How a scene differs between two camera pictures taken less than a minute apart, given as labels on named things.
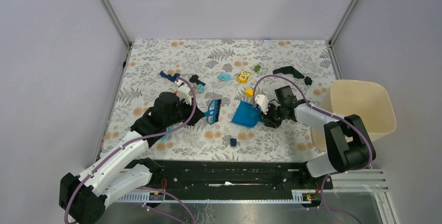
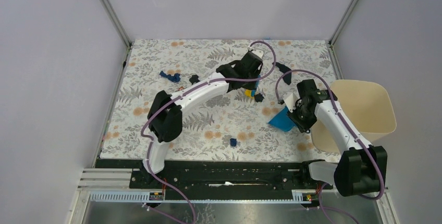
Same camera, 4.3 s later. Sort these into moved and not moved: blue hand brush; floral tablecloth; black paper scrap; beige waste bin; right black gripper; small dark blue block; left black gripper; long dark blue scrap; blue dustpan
Moved: left black gripper; blue dustpan; blue hand brush; right black gripper
Not moved: small dark blue block; long dark blue scrap; floral tablecloth; beige waste bin; black paper scrap
